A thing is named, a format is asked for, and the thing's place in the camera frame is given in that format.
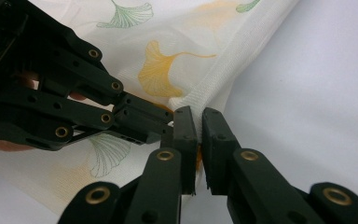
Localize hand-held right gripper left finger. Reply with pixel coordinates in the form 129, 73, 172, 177
124, 105, 199, 224

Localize white table board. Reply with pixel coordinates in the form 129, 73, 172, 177
0, 0, 358, 224

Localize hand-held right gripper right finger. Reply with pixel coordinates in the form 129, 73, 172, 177
200, 107, 324, 224

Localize white leaf-print mesh laundry bag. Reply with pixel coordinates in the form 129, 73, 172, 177
0, 0, 300, 218

